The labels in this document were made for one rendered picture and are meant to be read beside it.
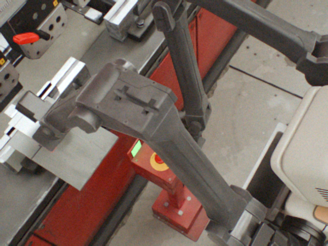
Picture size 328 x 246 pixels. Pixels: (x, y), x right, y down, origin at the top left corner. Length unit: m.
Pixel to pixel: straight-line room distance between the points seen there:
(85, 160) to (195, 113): 0.33
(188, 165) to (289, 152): 0.24
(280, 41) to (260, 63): 1.52
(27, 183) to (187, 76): 0.59
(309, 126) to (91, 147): 0.62
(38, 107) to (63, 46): 1.70
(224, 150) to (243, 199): 1.45
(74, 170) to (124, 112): 0.64
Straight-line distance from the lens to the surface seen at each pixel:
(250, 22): 0.98
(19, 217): 1.34
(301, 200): 0.90
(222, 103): 2.36
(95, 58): 1.50
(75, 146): 1.21
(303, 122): 0.84
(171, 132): 0.59
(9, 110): 1.33
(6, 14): 1.04
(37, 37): 1.07
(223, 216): 0.76
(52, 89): 1.33
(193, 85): 1.14
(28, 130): 1.28
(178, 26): 1.03
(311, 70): 0.99
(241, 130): 2.29
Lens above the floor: 2.07
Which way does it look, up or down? 64 degrees down
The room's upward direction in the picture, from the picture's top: 11 degrees counter-clockwise
